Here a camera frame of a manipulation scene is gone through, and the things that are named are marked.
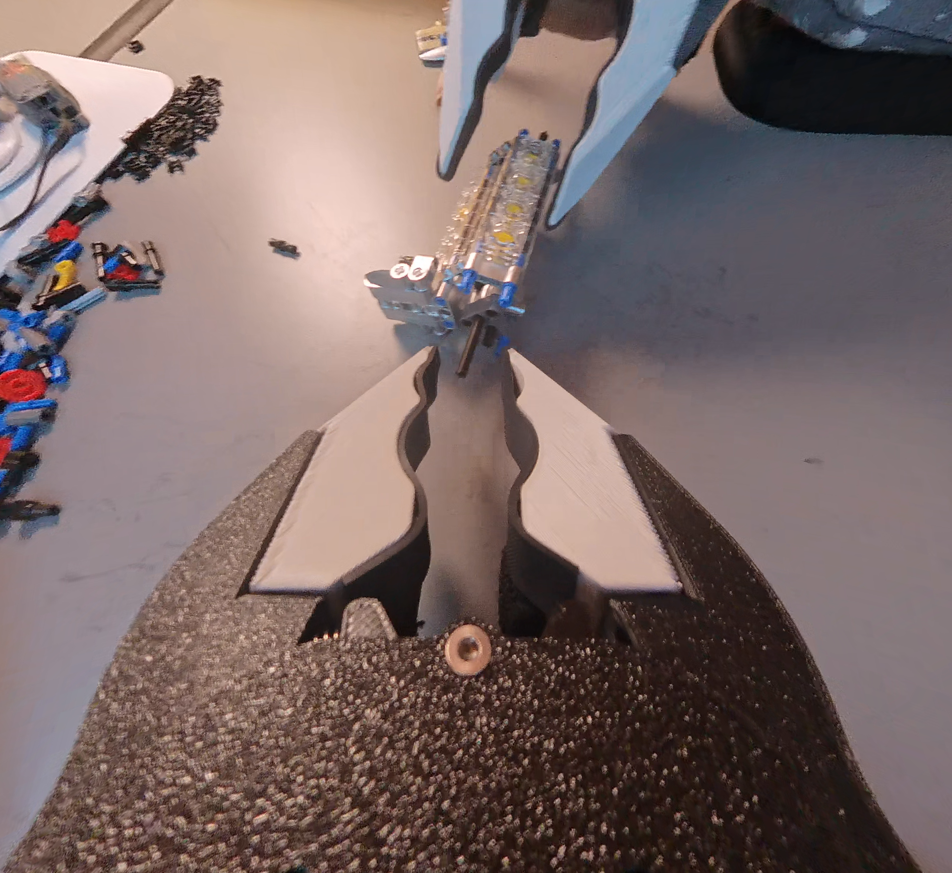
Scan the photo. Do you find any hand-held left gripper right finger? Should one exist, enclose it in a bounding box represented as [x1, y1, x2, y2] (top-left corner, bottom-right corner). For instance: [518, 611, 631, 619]
[502, 351, 685, 599]

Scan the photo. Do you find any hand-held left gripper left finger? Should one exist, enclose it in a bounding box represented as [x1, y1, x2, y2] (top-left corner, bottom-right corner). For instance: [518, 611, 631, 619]
[249, 346, 440, 597]

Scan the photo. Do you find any clear engine block yellow crankshaft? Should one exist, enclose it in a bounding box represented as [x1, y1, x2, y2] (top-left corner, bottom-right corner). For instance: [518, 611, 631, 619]
[435, 129, 560, 379]

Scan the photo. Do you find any grey beam with motor block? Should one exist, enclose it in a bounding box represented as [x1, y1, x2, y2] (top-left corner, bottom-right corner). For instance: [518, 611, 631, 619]
[363, 254, 458, 336]

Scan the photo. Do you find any pile of black pins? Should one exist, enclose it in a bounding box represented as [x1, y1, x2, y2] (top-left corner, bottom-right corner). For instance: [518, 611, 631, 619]
[100, 75, 224, 182]

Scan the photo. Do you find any pile of mixed brick parts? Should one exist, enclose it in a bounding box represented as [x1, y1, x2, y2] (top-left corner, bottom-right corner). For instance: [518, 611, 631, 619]
[0, 181, 165, 524]

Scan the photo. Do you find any white document stand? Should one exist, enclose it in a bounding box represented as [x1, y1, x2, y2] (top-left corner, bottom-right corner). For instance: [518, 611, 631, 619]
[0, 51, 176, 271]

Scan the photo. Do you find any grey toy motor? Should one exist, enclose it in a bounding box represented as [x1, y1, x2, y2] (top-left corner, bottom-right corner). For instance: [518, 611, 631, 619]
[0, 65, 90, 137]

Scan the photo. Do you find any black motor cable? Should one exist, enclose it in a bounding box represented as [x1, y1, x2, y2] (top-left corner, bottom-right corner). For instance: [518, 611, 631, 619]
[0, 122, 71, 234]

